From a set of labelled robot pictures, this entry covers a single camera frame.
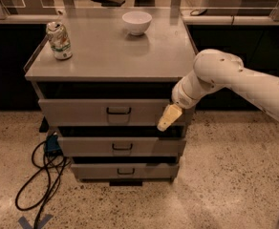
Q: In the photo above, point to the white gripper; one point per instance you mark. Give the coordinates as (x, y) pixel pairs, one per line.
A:
(181, 96)

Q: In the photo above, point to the grey top drawer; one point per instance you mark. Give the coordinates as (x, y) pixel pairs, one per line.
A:
(102, 112)

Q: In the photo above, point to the grey drawer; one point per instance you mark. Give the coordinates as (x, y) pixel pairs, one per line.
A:
(125, 170)
(120, 146)
(102, 112)

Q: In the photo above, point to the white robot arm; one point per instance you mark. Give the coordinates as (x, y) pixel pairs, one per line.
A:
(230, 170)

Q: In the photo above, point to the grey metal drawer cabinet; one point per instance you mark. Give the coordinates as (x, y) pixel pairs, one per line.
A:
(110, 63)

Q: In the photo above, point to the grey middle drawer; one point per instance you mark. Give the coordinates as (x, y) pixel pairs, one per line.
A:
(120, 146)

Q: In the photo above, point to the grey bottom drawer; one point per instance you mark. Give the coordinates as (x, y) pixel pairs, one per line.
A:
(125, 170)

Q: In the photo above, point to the white ceramic bowl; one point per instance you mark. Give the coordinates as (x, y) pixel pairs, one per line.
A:
(136, 22)

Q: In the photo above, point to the blue power adapter box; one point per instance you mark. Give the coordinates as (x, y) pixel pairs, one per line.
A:
(51, 147)

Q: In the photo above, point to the black office chair seat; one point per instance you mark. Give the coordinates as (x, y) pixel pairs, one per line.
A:
(110, 3)

